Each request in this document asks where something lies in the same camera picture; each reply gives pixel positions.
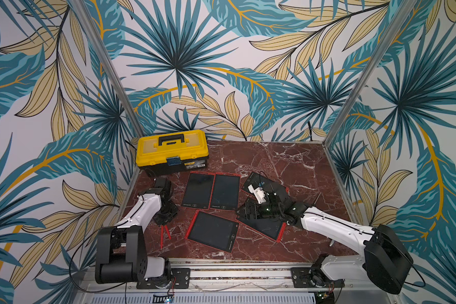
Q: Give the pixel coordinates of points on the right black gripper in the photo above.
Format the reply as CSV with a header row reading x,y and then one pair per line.
x,y
254,209

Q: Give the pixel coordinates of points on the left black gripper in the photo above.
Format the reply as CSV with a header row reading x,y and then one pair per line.
x,y
173,213

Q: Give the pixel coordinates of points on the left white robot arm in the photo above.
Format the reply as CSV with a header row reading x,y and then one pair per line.
x,y
121,255

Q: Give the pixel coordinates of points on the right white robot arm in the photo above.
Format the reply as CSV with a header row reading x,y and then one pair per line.
x,y
380,257

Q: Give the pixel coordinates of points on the back right writing tablet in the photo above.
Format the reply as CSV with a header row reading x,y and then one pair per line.
x,y
269,186

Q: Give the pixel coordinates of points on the writing tablet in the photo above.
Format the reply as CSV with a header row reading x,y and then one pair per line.
x,y
269,186
214,231
225,194
198,191
267,227

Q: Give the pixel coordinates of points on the middle right writing tablet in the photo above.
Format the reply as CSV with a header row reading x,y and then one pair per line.
x,y
267,227

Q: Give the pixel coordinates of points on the front left writing tablet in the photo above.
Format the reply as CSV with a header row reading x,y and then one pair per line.
x,y
214,231

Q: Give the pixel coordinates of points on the back left writing tablet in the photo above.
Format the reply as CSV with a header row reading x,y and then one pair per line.
x,y
225,194

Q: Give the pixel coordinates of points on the yellow black toolbox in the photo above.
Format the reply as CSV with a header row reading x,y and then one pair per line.
x,y
165,154

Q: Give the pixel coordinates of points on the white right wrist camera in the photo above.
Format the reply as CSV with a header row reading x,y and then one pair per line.
x,y
258,193

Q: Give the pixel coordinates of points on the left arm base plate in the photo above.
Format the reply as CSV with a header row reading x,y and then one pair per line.
x,y
177,278

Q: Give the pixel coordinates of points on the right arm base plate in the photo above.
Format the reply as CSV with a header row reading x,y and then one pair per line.
x,y
312,277

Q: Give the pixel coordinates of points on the aluminium front rail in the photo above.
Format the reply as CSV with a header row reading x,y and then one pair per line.
x,y
223,281

